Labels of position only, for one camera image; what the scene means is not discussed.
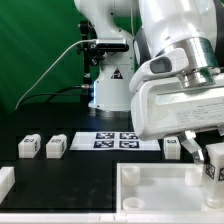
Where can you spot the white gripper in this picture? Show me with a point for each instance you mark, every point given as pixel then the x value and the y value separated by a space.
pixel 163 107

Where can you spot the white square tabletop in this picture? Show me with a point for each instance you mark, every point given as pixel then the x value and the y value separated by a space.
pixel 161 187

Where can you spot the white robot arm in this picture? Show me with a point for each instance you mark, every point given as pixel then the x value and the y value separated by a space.
pixel 151 28

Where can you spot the white sheet with tags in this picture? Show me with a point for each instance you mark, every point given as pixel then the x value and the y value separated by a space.
pixel 112 141

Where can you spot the white block left edge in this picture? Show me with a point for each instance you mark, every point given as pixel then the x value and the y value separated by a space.
pixel 7 180

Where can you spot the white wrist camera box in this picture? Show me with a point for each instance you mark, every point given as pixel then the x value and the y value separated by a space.
pixel 163 66

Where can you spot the silver camera on stand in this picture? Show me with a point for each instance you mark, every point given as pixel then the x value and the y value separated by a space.
pixel 113 45

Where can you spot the black camera stand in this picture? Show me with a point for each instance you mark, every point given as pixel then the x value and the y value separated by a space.
pixel 91 57

